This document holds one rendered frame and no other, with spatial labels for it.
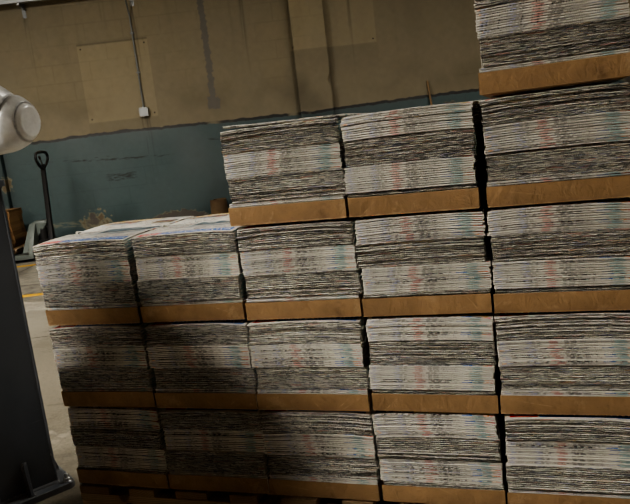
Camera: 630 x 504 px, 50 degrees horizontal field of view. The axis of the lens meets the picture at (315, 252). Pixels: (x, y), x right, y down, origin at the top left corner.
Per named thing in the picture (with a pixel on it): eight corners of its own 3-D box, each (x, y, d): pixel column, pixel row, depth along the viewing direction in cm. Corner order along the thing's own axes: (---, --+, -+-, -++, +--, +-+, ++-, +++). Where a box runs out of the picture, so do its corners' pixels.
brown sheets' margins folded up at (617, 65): (510, 434, 189) (485, 79, 173) (625, 437, 180) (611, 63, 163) (505, 510, 154) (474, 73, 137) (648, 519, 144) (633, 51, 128)
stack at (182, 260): (155, 464, 229) (114, 220, 214) (516, 481, 192) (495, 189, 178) (84, 531, 192) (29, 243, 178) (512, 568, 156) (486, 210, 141)
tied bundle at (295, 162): (283, 207, 196) (273, 126, 192) (383, 199, 187) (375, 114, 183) (229, 229, 161) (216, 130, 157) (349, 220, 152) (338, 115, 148)
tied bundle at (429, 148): (384, 198, 187) (376, 113, 183) (494, 190, 177) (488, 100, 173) (346, 220, 152) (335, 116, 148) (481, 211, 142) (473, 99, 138)
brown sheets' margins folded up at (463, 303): (148, 424, 226) (124, 276, 217) (512, 434, 189) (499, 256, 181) (76, 484, 190) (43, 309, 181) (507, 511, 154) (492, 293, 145)
